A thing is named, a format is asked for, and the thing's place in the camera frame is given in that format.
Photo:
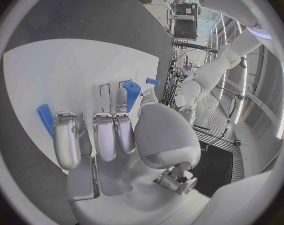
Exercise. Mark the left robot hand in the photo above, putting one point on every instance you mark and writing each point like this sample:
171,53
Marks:
188,114

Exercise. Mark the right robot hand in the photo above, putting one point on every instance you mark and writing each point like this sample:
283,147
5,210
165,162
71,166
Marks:
165,135

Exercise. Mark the long blue cylinder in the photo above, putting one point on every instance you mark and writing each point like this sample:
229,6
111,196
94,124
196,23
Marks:
131,92

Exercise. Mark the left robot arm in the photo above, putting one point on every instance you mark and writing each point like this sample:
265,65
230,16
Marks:
209,73

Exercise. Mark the white task board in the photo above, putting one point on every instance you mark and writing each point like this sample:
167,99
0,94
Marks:
62,75

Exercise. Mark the blue peg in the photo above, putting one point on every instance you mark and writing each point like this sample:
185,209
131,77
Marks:
153,81

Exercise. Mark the black equipment rack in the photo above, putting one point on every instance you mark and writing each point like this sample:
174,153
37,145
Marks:
185,20

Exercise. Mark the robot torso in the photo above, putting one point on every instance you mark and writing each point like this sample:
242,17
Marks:
228,1

